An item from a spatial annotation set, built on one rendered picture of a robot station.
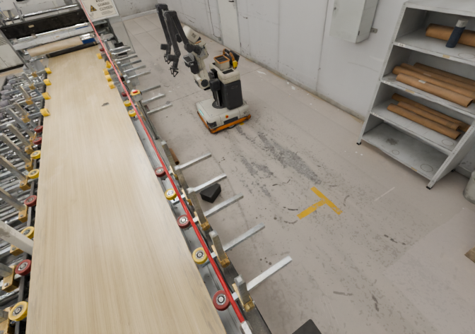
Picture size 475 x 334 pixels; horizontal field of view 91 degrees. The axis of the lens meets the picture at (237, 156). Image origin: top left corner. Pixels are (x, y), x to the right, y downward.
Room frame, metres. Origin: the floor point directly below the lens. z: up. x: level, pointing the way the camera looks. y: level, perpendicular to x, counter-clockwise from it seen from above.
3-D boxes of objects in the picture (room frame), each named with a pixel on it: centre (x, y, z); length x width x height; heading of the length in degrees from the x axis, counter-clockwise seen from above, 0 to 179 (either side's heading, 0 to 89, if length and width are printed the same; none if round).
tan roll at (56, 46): (4.53, 2.57, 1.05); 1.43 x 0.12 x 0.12; 114
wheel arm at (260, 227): (0.64, 0.10, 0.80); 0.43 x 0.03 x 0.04; 114
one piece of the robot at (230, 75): (3.13, 0.03, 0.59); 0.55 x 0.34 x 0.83; 20
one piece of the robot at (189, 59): (2.99, 0.39, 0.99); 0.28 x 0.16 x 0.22; 20
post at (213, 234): (0.56, 0.17, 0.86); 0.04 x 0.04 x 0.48; 24
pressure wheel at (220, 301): (0.33, 0.18, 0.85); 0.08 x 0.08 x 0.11
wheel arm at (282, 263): (0.41, 0.00, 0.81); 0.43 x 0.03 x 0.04; 114
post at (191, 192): (0.79, 0.28, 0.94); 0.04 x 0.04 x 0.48; 24
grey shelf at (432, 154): (1.78, -1.92, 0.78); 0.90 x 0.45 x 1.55; 24
